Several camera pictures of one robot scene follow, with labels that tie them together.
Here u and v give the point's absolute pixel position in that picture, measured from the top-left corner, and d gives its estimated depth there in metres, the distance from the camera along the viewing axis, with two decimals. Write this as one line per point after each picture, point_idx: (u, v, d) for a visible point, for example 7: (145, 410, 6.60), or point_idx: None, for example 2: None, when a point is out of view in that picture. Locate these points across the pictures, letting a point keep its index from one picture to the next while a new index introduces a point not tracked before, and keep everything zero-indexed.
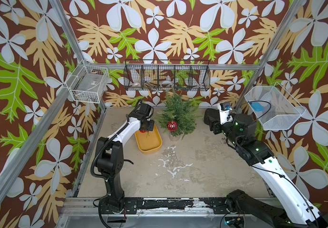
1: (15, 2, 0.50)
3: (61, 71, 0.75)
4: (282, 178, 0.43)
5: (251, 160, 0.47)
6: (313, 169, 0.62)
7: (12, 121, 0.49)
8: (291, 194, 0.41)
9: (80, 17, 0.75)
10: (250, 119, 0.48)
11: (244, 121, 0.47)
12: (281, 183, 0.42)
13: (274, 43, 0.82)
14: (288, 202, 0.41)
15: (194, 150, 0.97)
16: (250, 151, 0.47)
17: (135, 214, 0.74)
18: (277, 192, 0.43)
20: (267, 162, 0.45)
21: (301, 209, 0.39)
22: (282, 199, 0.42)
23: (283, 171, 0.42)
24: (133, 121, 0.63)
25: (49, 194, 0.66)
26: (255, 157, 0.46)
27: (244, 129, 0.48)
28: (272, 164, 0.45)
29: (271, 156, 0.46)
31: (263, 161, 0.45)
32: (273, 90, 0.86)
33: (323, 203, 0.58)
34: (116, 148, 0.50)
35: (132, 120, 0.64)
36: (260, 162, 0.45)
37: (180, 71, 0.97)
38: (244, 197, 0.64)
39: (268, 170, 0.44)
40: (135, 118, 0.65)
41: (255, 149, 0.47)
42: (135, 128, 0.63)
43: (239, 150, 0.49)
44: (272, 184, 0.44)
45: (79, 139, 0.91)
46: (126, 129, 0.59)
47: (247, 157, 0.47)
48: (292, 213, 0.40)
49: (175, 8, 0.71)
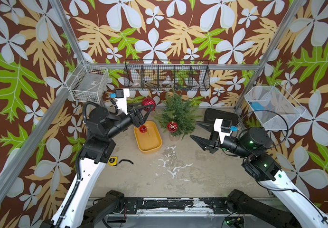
1: (15, 2, 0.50)
3: (61, 71, 0.75)
4: (294, 192, 0.41)
5: (261, 175, 0.44)
6: (313, 169, 0.62)
7: (12, 121, 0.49)
8: (307, 208, 0.40)
9: (80, 17, 0.75)
10: (268, 137, 0.41)
11: (262, 142, 0.40)
12: (295, 197, 0.41)
13: (274, 42, 0.82)
14: (305, 216, 0.40)
15: (194, 150, 0.97)
16: (260, 168, 0.43)
17: (135, 214, 0.74)
18: (291, 205, 0.42)
20: (277, 177, 0.43)
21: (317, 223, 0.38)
22: (296, 213, 0.41)
23: (294, 184, 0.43)
24: (88, 173, 0.41)
25: (50, 194, 0.66)
26: (267, 175, 0.43)
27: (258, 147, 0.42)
28: (282, 178, 0.43)
29: (279, 170, 0.44)
31: (274, 177, 0.43)
32: (273, 90, 0.86)
33: (323, 203, 0.57)
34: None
35: (85, 170, 0.41)
36: (271, 178, 0.43)
37: (180, 71, 0.97)
38: (246, 200, 0.63)
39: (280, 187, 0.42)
40: (93, 165, 0.42)
41: (264, 166, 0.44)
42: (94, 177, 0.42)
43: (248, 169, 0.45)
44: (285, 199, 0.42)
45: (79, 139, 0.91)
46: (79, 192, 0.39)
47: (257, 175, 0.44)
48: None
49: (176, 8, 0.71)
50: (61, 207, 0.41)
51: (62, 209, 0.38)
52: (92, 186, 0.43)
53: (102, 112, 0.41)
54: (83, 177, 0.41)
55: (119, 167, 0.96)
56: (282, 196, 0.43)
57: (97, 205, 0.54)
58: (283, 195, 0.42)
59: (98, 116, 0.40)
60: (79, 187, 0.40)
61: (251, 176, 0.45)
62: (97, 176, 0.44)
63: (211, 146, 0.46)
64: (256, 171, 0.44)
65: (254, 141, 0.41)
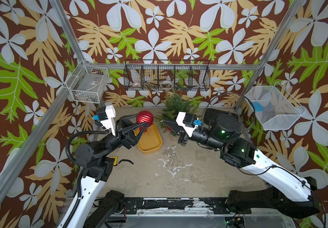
1: (15, 2, 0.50)
3: (61, 71, 0.75)
4: (274, 167, 0.41)
5: (242, 163, 0.41)
6: (313, 169, 0.62)
7: (12, 121, 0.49)
8: (290, 180, 0.40)
9: (80, 17, 0.75)
10: (237, 122, 0.37)
11: (231, 128, 0.36)
12: (276, 173, 0.40)
13: (274, 42, 0.82)
14: (290, 188, 0.40)
15: (194, 151, 0.97)
16: (239, 155, 0.40)
17: (135, 214, 0.74)
18: (274, 181, 0.41)
20: (256, 158, 0.41)
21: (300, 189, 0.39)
22: (280, 187, 0.41)
23: (271, 160, 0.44)
24: (88, 189, 0.44)
25: (50, 194, 0.66)
26: (246, 160, 0.40)
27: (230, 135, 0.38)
28: (261, 158, 0.41)
29: (256, 150, 0.42)
31: (252, 160, 0.40)
32: (273, 90, 0.86)
33: (323, 203, 0.58)
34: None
35: (86, 187, 0.44)
36: (250, 161, 0.40)
37: (180, 71, 0.97)
38: (240, 196, 0.63)
39: (262, 168, 0.40)
40: (93, 183, 0.45)
41: (242, 152, 0.41)
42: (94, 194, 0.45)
43: (228, 160, 0.41)
44: (268, 177, 0.41)
45: (79, 139, 0.92)
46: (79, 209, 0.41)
47: (238, 163, 0.42)
48: (293, 196, 0.40)
49: (176, 8, 0.71)
50: (60, 225, 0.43)
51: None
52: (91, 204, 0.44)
53: (86, 153, 0.38)
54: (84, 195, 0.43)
55: (119, 167, 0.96)
56: (266, 175, 0.41)
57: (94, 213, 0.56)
58: (266, 174, 0.41)
59: (83, 157, 0.39)
60: (79, 204, 0.42)
61: (233, 166, 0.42)
62: (97, 193, 0.46)
63: (183, 132, 0.46)
64: (236, 160, 0.40)
65: (225, 130, 0.36)
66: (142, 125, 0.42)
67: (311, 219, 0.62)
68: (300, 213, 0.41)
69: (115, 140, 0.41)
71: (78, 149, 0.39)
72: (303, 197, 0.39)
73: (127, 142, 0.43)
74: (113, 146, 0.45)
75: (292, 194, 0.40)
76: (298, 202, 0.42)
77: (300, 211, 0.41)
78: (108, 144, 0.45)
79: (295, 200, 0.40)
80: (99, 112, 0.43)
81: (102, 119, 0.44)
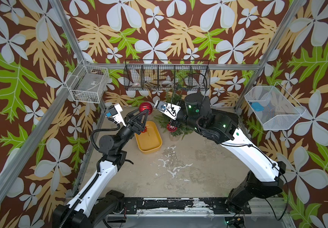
1: (15, 2, 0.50)
3: (61, 71, 0.75)
4: (250, 147, 0.42)
5: (220, 138, 0.42)
6: (312, 169, 0.62)
7: (12, 121, 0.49)
8: (261, 161, 0.42)
9: (80, 17, 0.75)
10: (201, 96, 0.41)
11: (196, 100, 0.40)
12: (252, 152, 0.42)
13: (274, 43, 0.82)
14: (260, 168, 0.42)
15: (194, 150, 0.97)
16: (219, 129, 0.40)
17: (135, 214, 0.74)
18: (247, 160, 0.43)
20: (235, 135, 0.42)
21: (268, 170, 0.41)
22: (251, 167, 0.43)
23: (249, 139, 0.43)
24: (106, 170, 0.51)
25: (49, 194, 0.66)
26: (225, 134, 0.40)
27: (200, 110, 0.42)
28: (240, 136, 0.42)
29: (237, 128, 0.43)
31: (231, 136, 0.41)
32: (273, 90, 0.86)
33: (323, 203, 0.57)
34: (77, 223, 0.38)
35: (104, 168, 0.52)
36: (229, 137, 0.41)
37: (180, 71, 0.97)
38: (233, 192, 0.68)
39: (238, 144, 0.41)
40: (110, 165, 0.53)
41: (223, 127, 0.41)
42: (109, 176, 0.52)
43: (206, 134, 0.43)
44: (242, 156, 0.43)
45: (79, 140, 0.92)
46: (97, 184, 0.47)
47: (217, 137, 0.41)
48: (261, 176, 0.43)
49: (175, 8, 0.71)
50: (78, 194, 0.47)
51: (80, 194, 0.44)
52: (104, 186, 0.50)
53: (107, 142, 0.48)
54: (102, 173, 0.50)
55: None
56: (241, 154, 0.43)
57: (98, 204, 0.56)
58: (240, 152, 0.42)
59: (105, 146, 0.49)
60: (98, 179, 0.48)
61: (212, 140, 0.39)
62: (110, 177, 0.53)
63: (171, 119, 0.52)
64: (216, 134, 0.41)
65: (191, 103, 0.41)
66: (145, 113, 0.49)
67: (311, 219, 0.62)
68: (264, 192, 0.44)
69: (128, 130, 0.55)
71: (101, 140, 0.49)
72: (269, 177, 0.41)
73: (137, 128, 0.56)
74: (127, 136, 0.56)
75: (261, 175, 0.43)
76: (265, 182, 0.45)
77: (264, 189, 0.43)
78: (123, 135, 0.55)
79: (263, 180, 0.43)
80: (109, 109, 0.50)
81: (115, 114, 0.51)
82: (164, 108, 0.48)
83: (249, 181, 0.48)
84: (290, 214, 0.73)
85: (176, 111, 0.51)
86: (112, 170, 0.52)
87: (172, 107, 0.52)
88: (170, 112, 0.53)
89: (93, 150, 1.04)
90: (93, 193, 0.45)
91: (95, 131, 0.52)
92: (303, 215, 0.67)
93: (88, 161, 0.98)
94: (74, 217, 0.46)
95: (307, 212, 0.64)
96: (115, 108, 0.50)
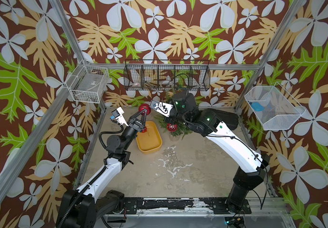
1: (15, 2, 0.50)
3: (61, 71, 0.75)
4: (233, 139, 0.45)
5: (205, 131, 0.46)
6: (312, 169, 0.62)
7: (12, 121, 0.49)
8: (243, 152, 0.44)
9: (80, 17, 0.75)
10: (186, 93, 0.46)
11: (181, 97, 0.45)
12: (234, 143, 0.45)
13: (274, 43, 0.82)
14: (242, 159, 0.45)
15: (194, 151, 0.97)
16: (203, 122, 0.44)
17: (135, 214, 0.74)
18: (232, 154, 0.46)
20: (219, 128, 0.45)
21: (250, 161, 0.44)
22: (235, 158, 0.47)
23: (232, 131, 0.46)
24: (112, 165, 0.55)
25: (50, 194, 0.66)
26: (208, 127, 0.44)
27: (186, 105, 0.47)
28: (223, 128, 0.46)
29: (220, 121, 0.47)
31: (215, 128, 0.45)
32: (273, 90, 0.86)
33: (323, 203, 0.57)
34: (86, 206, 0.40)
35: (111, 163, 0.56)
36: (212, 129, 0.44)
37: (180, 71, 0.97)
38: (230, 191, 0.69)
39: (221, 136, 0.45)
40: (116, 160, 0.58)
41: (208, 120, 0.45)
42: (114, 172, 0.55)
43: (192, 127, 0.47)
44: (227, 147, 0.46)
45: (79, 139, 0.91)
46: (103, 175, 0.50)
47: (201, 129, 0.45)
48: (245, 167, 0.45)
49: (175, 8, 0.71)
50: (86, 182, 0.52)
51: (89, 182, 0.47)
52: (109, 180, 0.53)
53: (115, 141, 0.53)
54: (109, 167, 0.54)
55: None
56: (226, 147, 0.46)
57: (99, 201, 0.55)
58: (224, 144, 0.46)
59: (112, 145, 0.54)
60: (104, 172, 0.52)
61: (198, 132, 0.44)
62: (115, 173, 0.56)
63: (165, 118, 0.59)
64: (200, 127, 0.45)
65: (177, 99, 0.46)
66: (144, 112, 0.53)
67: (311, 219, 0.62)
68: (250, 184, 0.46)
69: (133, 130, 0.61)
71: (109, 140, 0.54)
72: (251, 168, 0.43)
73: (137, 127, 0.61)
74: (131, 136, 0.62)
75: (244, 166, 0.45)
76: (248, 173, 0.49)
77: (249, 179, 0.45)
78: (127, 136, 0.61)
79: (247, 171, 0.45)
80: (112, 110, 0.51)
81: (118, 116, 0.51)
82: (155, 106, 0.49)
83: (238, 174, 0.50)
84: (290, 214, 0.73)
85: (168, 109, 0.57)
86: (117, 165, 0.56)
87: (164, 105, 0.58)
88: (161, 110, 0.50)
89: (92, 150, 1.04)
90: (100, 182, 0.48)
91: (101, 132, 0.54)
92: (303, 215, 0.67)
93: (88, 161, 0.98)
94: (83, 200, 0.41)
95: (307, 212, 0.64)
96: (117, 110, 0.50)
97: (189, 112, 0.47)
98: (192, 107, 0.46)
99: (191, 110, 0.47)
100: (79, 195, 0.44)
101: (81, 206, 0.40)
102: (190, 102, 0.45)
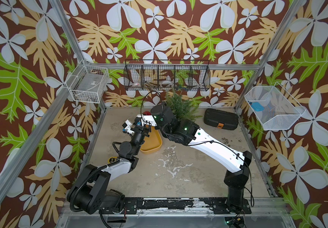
1: (15, 2, 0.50)
3: (61, 71, 0.75)
4: (213, 142, 0.47)
5: (185, 140, 0.49)
6: (313, 169, 0.62)
7: (12, 121, 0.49)
8: (225, 153, 0.46)
9: (80, 17, 0.75)
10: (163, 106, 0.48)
11: (159, 111, 0.46)
12: (214, 147, 0.47)
13: (274, 42, 0.82)
14: (225, 160, 0.46)
15: (194, 150, 0.97)
16: (182, 133, 0.47)
17: (135, 214, 0.74)
18: (221, 160, 0.47)
20: (197, 135, 0.47)
21: (232, 161, 0.45)
22: (219, 160, 0.48)
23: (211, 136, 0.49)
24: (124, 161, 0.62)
25: (49, 194, 0.66)
26: (187, 137, 0.46)
27: (164, 118, 0.49)
28: (202, 134, 0.48)
29: (198, 129, 0.49)
31: (193, 137, 0.47)
32: (273, 90, 0.86)
33: (323, 203, 0.57)
34: (103, 180, 0.45)
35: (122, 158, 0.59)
36: (192, 138, 0.47)
37: (180, 71, 0.97)
38: None
39: (200, 142, 0.47)
40: (127, 163, 0.62)
41: (185, 130, 0.47)
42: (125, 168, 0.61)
43: (172, 138, 0.49)
44: (210, 152, 0.48)
45: (79, 139, 0.91)
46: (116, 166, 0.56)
47: (181, 140, 0.47)
48: (230, 167, 0.47)
49: (175, 8, 0.71)
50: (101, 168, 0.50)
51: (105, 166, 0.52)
52: (118, 175, 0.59)
53: (127, 147, 0.61)
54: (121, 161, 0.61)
55: None
56: (208, 151, 0.48)
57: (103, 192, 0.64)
58: (206, 149, 0.48)
59: (125, 150, 0.61)
60: (117, 163, 0.58)
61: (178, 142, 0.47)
62: (124, 172, 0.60)
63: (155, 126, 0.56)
64: (180, 137, 0.47)
65: (154, 114, 0.48)
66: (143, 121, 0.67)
67: (311, 219, 0.62)
68: (239, 183, 0.47)
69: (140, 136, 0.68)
71: (121, 145, 0.61)
72: (235, 167, 0.45)
73: (138, 129, 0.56)
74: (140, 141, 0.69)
75: (229, 166, 0.47)
76: (235, 172, 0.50)
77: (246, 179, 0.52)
78: (137, 141, 0.68)
79: (233, 171, 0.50)
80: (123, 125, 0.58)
81: (127, 127, 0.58)
82: (141, 123, 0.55)
83: None
84: (290, 214, 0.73)
85: (150, 120, 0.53)
86: (128, 164, 0.63)
87: (144, 119, 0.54)
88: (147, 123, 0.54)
89: (92, 150, 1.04)
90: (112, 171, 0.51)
91: (114, 143, 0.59)
92: (303, 215, 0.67)
93: (87, 161, 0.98)
94: (100, 175, 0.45)
95: (307, 212, 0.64)
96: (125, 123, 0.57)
97: (168, 124, 0.48)
98: (170, 118, 0.48)
99: (170, 122, 0.48)
100: (97, 171, 0.49)
101: (98, 180, 0.45)
102: (167, 114, 0.46)
